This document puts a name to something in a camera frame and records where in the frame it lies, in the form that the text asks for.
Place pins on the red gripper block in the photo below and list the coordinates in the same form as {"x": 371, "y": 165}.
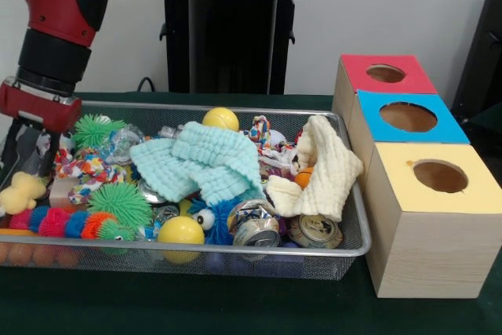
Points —
{"x": 39, "y": 109}

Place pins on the yellow sponge duck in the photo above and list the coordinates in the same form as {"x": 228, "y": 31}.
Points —
{"x": 21, "y": 191}

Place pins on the light blue knit cloth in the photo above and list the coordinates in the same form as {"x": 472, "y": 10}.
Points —
{"x": 208, "y": 162}

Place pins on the cream knit cloth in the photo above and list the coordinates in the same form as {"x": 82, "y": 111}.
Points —
{"x": 325, "y": 178}

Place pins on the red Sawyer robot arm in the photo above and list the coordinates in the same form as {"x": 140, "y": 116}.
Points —
{"x": 55, "y": 5}

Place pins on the clear mesh bin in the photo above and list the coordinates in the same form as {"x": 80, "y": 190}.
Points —
{"x": 337, "y": 256}

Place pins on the wooden box with three holes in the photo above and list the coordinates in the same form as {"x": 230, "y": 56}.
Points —
{"x": 431, "y": 252}

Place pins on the small soccer ball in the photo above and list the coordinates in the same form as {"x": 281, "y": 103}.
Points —
{"x": 37, "y": 139}

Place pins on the green spiky eyed ball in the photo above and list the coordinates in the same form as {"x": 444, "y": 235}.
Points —
{"x": 92, "y": 131}

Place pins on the rainbow spiky caterpillar toy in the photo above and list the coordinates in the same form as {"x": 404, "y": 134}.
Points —
{"x": 55, "y": 223}

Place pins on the plain green spiky ball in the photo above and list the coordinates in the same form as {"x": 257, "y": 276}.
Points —
{"x": 117, "y": 201}

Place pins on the yellow ball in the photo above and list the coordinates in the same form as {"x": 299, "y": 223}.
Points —
{"x": 180, "y": 233}
{"x": 220, "y": 119}

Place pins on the dark green table cloth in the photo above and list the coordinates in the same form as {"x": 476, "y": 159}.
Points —
{"x": 196, "y": 307}

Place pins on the blue white crushed can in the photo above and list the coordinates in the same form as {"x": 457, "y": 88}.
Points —
{"x": 255, "y": 229}

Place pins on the silver crushed can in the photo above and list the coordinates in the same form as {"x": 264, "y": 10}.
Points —
{"x": 315, "y": 231}

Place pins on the green covered side table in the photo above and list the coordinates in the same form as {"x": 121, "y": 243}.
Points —
{"x": 490, "y": 113}

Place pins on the black upright panel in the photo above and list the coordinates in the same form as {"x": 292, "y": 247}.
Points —
{"x": 486, "y": 56}

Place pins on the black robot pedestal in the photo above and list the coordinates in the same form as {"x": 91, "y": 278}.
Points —
{"x": 235, "y": 37}

